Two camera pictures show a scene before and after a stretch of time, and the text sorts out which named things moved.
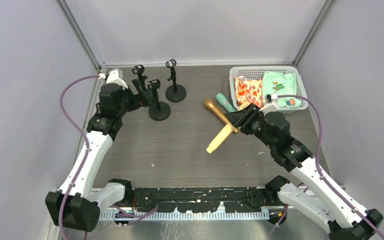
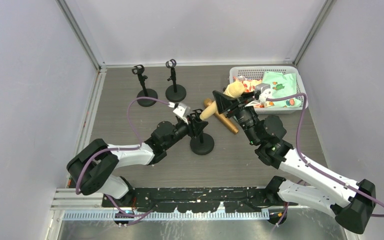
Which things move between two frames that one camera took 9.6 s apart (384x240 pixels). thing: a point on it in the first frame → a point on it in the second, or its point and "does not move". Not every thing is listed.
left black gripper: (137, 89) → (192, 123)
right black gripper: (240, 118) → (233, 108)
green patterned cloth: (274, 82) does not move
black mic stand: (175, 93) does not move
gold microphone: (208, 103) does not move
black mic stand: (159, 110) → (203, 144)
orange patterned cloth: (248, 90) does not move
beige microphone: (224, 133) → (235, 89)
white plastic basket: (256, 72) does not move
